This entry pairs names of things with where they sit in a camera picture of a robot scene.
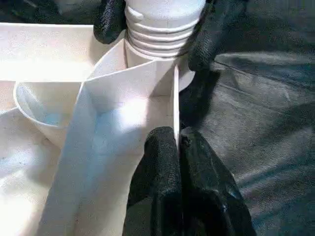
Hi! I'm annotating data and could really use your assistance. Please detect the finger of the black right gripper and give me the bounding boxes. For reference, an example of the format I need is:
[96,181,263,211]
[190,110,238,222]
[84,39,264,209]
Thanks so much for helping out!
[177,0,247,71]
[93,0,127,45]

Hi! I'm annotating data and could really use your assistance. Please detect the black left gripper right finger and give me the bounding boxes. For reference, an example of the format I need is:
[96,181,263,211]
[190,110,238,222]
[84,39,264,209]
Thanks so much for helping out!
[179,127,256,236]

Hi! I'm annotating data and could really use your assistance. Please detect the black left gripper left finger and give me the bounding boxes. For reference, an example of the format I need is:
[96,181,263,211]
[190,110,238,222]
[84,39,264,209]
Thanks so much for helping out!
[126,127,184,236]

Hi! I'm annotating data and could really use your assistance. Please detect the white plastic table leg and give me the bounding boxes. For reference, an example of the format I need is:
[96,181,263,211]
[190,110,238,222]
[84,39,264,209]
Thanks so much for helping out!
[124,0,207,60]

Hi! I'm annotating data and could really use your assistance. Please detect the white plastic table top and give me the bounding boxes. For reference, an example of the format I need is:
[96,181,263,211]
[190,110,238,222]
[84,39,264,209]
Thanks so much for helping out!
[0,22,197,236]

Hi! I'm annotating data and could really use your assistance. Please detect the black glossy mat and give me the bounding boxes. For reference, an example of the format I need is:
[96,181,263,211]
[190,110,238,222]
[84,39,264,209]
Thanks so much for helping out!
[0,0,315,236]

